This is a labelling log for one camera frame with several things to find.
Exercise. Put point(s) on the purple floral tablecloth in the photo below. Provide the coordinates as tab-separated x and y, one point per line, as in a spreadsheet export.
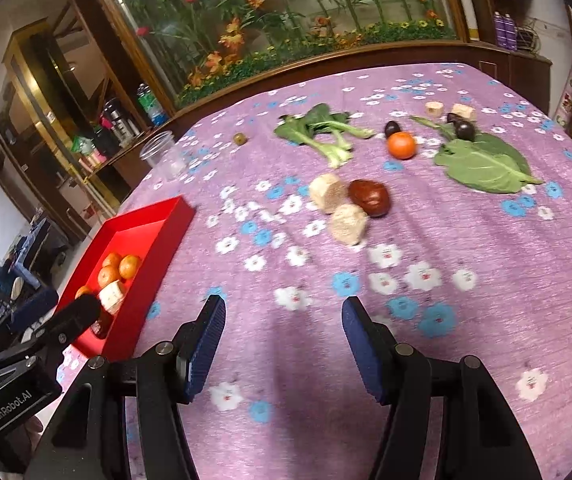
316	270

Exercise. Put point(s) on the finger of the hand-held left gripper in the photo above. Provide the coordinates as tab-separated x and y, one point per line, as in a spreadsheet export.
36	306
71	317

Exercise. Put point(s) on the red jujube date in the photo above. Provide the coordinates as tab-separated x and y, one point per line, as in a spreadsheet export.
370	197

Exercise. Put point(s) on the wooden side counter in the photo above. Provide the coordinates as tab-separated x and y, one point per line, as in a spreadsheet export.
116	170

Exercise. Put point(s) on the clear plastic cup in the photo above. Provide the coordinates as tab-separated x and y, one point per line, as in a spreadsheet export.
163	155

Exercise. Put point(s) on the green packet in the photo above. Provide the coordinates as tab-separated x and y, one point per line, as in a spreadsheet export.
83	146

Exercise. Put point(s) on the steel thermos flask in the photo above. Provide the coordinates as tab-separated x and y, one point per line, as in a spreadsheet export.
118	117

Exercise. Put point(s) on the red rectangular tray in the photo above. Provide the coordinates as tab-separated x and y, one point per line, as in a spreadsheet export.
151	240

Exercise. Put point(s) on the small green round fruit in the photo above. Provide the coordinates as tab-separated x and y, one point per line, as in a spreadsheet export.
239	138

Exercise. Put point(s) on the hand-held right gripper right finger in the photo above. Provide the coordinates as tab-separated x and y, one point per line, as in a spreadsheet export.
366	350

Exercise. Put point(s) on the small orange mandarin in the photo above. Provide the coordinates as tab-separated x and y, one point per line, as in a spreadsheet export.
402	145

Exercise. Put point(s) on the green leaf with stem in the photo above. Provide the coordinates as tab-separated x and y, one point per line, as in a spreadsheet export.
481	165

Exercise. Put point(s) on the black flask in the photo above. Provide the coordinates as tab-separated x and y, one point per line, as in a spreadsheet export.
103	141

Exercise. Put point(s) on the plastic bottle green label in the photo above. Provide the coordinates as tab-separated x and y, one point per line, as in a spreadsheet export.
148	105

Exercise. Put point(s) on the green bok choy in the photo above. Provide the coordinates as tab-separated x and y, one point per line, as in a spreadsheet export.
316	125

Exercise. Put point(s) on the peeled sugarcane chunk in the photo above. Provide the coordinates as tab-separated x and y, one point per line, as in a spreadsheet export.
327	192
348	223
112	296

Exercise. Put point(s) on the wooden display cabinet with plants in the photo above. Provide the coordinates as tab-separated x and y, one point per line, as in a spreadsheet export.
276	15

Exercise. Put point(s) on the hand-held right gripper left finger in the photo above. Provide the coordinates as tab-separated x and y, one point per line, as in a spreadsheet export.
206	345

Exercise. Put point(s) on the small sugarcane chunk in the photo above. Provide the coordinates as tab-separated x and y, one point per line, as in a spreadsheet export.
465	111
434	108

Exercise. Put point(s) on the dark purple plum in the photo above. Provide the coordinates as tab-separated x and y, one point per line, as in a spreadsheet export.
464	131
392	128

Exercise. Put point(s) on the wooden low cabinet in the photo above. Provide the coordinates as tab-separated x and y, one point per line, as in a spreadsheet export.
521	77

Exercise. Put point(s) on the purple bottle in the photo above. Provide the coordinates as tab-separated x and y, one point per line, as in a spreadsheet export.
511	32
500	30

